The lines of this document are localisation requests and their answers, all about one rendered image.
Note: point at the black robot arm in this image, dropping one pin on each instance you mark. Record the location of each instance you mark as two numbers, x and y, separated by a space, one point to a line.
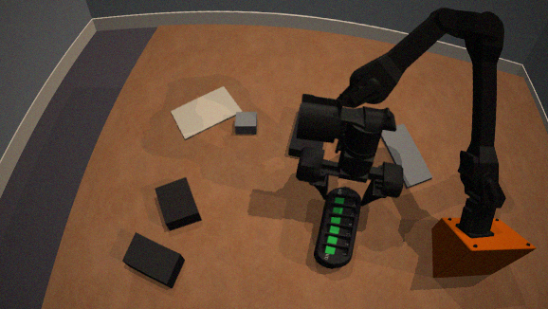
324 119

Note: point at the beige flat rectangular panel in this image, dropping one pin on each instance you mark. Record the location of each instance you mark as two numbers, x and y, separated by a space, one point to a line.
207 111

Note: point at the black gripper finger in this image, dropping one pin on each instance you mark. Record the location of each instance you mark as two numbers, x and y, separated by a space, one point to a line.
322 186
371 194

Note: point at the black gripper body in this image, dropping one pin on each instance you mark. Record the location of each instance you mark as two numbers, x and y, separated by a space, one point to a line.
351 166

